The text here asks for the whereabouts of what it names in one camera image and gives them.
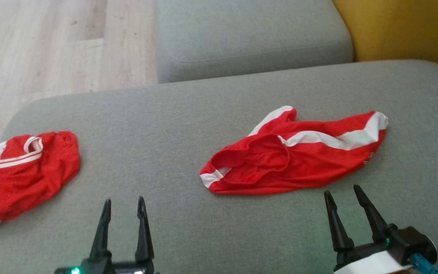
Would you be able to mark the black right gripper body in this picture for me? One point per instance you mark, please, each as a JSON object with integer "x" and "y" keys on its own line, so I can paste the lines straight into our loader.
{"x": 371, "y": 262}

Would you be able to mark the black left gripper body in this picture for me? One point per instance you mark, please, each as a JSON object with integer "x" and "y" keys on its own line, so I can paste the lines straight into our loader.
{"x": 101, "y": 267}

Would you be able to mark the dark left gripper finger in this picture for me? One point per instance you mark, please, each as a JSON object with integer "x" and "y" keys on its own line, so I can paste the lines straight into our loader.
{"x": 143, "y": 236}
{"x": 101, "y": 236}

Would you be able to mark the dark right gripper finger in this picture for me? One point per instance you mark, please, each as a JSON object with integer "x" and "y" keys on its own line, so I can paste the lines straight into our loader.
{"x": 337, "y": 228}
{"x": 373, "y": 217}

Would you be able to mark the red white satin shorts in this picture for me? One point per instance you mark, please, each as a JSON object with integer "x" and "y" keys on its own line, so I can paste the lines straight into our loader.
{"x": 302, "y": 163}

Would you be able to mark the red mesh basketball jersey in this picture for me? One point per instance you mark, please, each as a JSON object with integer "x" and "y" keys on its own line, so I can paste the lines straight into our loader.
{"x": 25, "y": 179}

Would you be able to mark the large grey sofa seat cushion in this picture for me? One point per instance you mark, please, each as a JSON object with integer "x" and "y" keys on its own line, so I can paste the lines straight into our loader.
{"x": 188, "y": 121}

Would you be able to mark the yellow upholstered cushion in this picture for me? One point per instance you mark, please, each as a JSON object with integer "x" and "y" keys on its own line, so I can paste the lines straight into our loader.
{"x": 405, "y": 26}

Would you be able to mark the small grey sofa cushion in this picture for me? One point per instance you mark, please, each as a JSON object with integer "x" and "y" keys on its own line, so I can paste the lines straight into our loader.
{"x": 249, "y": 34}

